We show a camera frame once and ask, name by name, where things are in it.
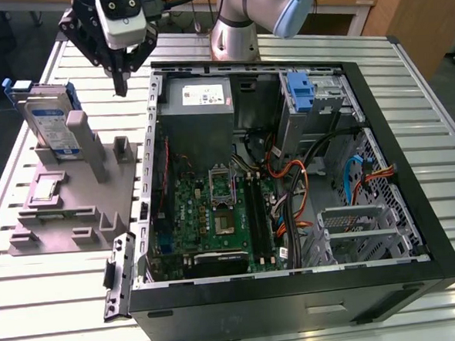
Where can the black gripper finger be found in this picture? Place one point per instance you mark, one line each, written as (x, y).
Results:
(143, 54)
(88, 47)

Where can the hard disk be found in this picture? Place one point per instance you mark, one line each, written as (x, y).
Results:
(51, 127)

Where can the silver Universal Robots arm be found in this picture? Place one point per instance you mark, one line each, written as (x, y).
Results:
(234, 35)

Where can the perforated metal disk bay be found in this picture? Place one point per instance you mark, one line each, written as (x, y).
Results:
(370, 234)

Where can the grey power supply unit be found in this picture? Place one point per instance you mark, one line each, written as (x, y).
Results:
(194, 137)

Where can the silver CPU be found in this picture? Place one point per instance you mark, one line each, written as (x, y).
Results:
(45, 191)

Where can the grey parts rack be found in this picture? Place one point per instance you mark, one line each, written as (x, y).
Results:
(82, 202)

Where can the metal locking lever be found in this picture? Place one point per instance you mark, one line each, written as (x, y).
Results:
(234, 183)

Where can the empty blue plastic drive carrier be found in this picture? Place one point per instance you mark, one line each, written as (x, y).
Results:
(302, 92)

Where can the green motherboard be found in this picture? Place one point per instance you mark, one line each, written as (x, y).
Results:
(191, 215)

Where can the green RAM stick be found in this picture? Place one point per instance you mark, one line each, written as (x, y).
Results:
(66, 215)

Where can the grey metal drive bay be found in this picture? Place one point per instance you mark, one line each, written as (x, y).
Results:
(294, 131)

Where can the CPU socket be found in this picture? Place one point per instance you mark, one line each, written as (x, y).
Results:
(228, 224)

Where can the black RAM slot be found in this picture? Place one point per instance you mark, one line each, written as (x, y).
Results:
(264, 214)
(254, 215)

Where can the black graphics card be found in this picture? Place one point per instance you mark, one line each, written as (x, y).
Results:
(217, 264)

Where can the black PC case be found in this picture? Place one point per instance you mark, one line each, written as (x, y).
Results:
(259, 304)

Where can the brown wooden cabinet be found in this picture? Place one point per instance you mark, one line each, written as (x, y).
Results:
(426, 11)

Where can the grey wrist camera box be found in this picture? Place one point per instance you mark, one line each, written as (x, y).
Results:
(122, 26)

